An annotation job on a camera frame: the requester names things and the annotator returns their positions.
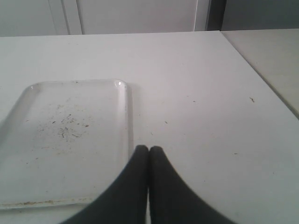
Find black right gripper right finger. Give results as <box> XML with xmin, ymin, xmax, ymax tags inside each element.
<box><xmin>149</xmin><ymin>146</ymin><xmax>233</xmax><ymax>224</ymax></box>

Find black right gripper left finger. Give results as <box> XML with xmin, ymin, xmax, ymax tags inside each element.
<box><xmin>63</xmin><ymin>145</ymin><xmax>149</xmax><ymax>224</ymax></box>

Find white plastic tray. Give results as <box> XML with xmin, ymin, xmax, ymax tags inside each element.
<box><xmin>0</xmin><ymin>79</ymin><xmax>129</xmax><ymax>210</ymax></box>

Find white cabinet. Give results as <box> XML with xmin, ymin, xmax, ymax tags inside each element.
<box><xmin>0</xmin><ymin>0</ymin><xmax>211</xmax><ymax>37</ymax></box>

